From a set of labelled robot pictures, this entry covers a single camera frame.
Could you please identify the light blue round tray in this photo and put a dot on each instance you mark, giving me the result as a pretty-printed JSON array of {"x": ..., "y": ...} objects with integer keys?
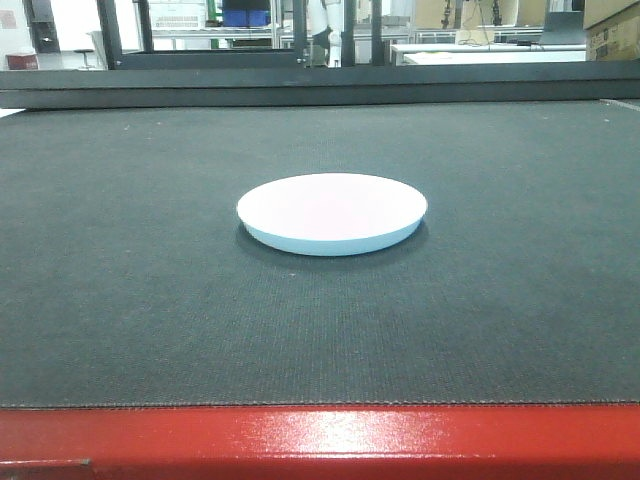
[{"x": 332, "y": 214}]

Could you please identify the dark grey fabric mat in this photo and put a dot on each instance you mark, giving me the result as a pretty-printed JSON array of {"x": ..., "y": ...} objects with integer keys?
[{"x": 128, "y": 280}]

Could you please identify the white lab table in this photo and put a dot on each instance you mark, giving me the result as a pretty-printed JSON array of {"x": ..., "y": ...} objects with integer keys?
[{"x": 452, "y": 54}]

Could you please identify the white humanoid robot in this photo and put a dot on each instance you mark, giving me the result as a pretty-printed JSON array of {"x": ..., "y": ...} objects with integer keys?
[{"x": 326, "y": 21}]

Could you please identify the blue storage bin on rack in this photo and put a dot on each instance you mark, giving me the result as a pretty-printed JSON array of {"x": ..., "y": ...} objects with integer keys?
[{"x": 242, "y": 18}]

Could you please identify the black round stool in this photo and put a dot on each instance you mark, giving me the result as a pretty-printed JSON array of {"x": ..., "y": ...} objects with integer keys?
[{"x": 86, "y": 64}]

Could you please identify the red metal front edge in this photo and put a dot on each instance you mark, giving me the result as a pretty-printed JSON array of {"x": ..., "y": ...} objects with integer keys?
[{"x": 330, "y": 442}]

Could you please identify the red box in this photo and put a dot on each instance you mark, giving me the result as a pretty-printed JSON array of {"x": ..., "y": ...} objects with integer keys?
[{"x": 22, "y": 61}]

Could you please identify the cardboard box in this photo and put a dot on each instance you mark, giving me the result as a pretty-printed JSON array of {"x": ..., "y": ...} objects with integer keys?
[{"x": 612, "y": 30}]

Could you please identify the black metal frame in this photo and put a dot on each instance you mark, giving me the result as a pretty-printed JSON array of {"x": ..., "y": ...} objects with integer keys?
[{"x": 147, "y": 57}]

